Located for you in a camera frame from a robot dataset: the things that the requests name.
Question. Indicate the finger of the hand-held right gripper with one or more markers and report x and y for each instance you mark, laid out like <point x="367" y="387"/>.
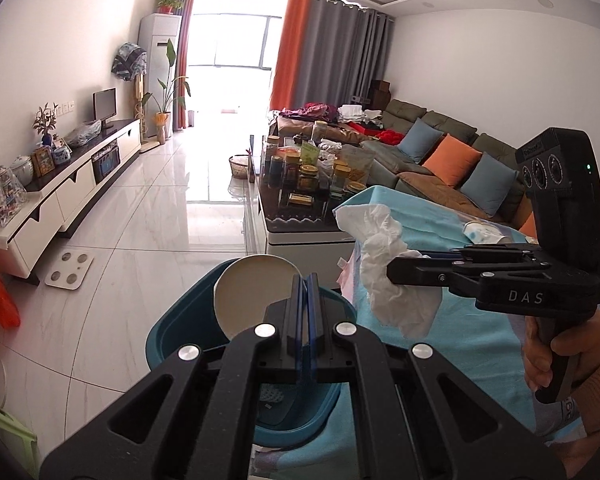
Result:
<point x="495" y="253"/>
<point x="420" y="270"/>

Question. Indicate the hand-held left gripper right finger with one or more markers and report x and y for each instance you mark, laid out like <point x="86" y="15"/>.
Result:
<point x="313" y="330"/>

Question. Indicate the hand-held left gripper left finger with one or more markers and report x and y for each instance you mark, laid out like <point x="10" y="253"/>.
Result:
<point x="298" y="330"/>

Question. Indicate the white tissue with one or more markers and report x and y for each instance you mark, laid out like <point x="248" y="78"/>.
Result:
<point x="380" y="240"/>

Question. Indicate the white round paper plate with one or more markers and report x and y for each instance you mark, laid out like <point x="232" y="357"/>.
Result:
<point x="245" y="290"/>

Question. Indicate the blue plastic bin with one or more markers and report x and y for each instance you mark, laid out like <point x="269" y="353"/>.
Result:
<point x="180" y="330"/>

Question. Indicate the person's right hand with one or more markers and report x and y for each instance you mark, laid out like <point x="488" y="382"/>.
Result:
<point x="587" y="345"/>

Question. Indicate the orange cushion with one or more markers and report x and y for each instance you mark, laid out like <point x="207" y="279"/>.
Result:
<point x="529" y="226"/>
<point x="450" y="162"/>

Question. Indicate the blue cushion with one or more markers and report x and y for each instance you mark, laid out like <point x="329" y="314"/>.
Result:
<point x="490" y="185"/>
<point x="420" y="141"/>

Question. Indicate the brown seat mat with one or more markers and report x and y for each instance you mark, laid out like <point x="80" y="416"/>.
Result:
<point x="445" y="195"/>

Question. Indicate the black and white coffee table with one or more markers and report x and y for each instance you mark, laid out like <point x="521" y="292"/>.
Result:
<point x="300" y="235"/>

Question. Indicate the teal and grey blanket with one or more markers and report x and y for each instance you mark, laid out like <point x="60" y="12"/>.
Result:
<point x="480" y="360"/>

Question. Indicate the large clear snack bag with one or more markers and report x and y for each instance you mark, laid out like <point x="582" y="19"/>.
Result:
<point x="357" y="165"/>

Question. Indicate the gold flat box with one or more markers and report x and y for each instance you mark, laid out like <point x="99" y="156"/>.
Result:
<point x="301" y="199"/>

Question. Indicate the group of glass jars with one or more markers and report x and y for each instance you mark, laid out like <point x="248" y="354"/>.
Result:
<point x="310" y="170"/>

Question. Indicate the tan seat mat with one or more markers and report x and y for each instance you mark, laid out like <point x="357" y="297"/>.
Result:
<point x="340" y="135"/>

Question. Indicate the green sofa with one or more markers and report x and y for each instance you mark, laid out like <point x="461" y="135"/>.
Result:
<point x="410" y="110"/>

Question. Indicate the green paper packet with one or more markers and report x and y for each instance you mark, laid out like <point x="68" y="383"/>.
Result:
<point x="310" y="152"/>

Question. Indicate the woven basket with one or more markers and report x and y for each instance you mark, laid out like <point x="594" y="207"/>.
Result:
<point x="239" y="167"/>

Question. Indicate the brown wooden box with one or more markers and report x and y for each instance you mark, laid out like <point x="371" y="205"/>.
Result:
<point x="380" y="95"/>

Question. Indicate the pile of clothes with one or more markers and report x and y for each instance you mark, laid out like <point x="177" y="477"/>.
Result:
<point x="330" y="112"/>

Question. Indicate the white bathroom scale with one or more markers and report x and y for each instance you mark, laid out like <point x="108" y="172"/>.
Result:
<point x="70" y="270"/>

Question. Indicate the small grey waste bin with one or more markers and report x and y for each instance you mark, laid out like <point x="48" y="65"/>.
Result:
<point x="191" y="119"/>

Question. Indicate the tall plant in yellow pot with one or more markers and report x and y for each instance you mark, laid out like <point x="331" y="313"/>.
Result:
<point x="164" y="105"/>

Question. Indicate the white tv cabinet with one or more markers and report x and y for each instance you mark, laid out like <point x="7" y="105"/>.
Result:
<point x="80" y="185"/>

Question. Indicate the crumpled clear plastic bag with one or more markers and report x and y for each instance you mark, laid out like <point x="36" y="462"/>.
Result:
<point x="84" y="134"/>

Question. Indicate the white standing air conditioner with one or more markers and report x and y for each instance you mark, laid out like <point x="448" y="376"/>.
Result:
<point x="155" y="75"/>

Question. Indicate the grey and orange curtain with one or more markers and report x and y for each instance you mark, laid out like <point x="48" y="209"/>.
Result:
<point x="184" y="60"/>

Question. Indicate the large window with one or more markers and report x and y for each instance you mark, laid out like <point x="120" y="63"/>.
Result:
<point x="230" y="40"/>

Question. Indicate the black monitor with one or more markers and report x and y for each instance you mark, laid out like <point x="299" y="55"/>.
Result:
<point x="104" y="102"/>

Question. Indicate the green plastic stool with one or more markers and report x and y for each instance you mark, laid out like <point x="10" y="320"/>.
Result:
<point x="10" y="435"/>

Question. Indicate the cloth-covered standing fan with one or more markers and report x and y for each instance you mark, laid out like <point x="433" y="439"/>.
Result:
<point x="129" y="62"/>

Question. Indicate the clear bag of small goods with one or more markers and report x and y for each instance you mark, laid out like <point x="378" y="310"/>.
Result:
<point x="9" y="197"/>

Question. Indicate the white ceramic jar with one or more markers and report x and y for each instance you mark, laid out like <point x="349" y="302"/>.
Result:
<point x="22" y="170"/>

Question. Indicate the small plant in blue vase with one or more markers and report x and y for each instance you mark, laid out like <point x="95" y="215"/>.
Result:
<point x="46" y="122"/>

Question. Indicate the small potted green plant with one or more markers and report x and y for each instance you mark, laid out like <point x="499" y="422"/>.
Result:
<point x="169" y="5"/>

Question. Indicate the wooden picture frame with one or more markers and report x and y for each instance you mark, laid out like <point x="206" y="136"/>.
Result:
<point x="42" y="161"/>

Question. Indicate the white wall sockets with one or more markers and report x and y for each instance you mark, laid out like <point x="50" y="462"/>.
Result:
<point x="66" y="107"/>

